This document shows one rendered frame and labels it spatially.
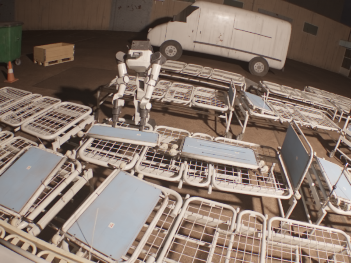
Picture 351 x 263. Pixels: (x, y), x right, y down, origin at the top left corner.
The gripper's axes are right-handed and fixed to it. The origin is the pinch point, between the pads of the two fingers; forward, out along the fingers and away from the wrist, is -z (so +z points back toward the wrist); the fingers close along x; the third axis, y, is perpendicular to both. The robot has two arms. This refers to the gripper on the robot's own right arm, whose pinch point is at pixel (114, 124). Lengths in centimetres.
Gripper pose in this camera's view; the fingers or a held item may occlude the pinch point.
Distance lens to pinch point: 260.4
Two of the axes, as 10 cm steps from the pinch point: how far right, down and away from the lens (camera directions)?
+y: 9.9, 1.3, 0.5
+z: 1.4, -9.9, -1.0
